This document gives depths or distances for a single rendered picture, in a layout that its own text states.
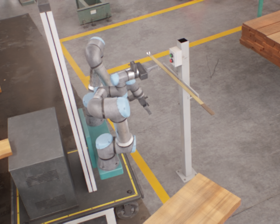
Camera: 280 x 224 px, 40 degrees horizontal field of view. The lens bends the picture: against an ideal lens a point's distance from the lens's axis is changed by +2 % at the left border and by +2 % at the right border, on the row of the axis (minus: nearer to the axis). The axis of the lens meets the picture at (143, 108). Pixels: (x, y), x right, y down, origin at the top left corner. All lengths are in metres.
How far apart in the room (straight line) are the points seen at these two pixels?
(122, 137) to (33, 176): 0.64
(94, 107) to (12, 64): 3.42
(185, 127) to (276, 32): 1.61
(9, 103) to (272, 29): 2.99
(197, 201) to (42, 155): 1.06
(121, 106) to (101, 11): 4.10
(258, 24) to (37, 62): 2.87
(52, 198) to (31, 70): 2.74
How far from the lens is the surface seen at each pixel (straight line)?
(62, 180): 2.66
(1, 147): 2.69
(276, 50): 3.99
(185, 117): 2.93
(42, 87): 4.82
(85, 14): 6.07
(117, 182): 2.96
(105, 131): 2.92
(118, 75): 2.47
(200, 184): 2.11
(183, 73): 2.70
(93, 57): 2.68
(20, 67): 5.36
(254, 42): 4.22
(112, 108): 2.13
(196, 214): 1.99
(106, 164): 2.58
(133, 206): 3.04
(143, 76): 2.49
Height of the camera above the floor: 2.52
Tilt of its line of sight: 37 degrees down
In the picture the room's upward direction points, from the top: 7 degrees counter-clockwise
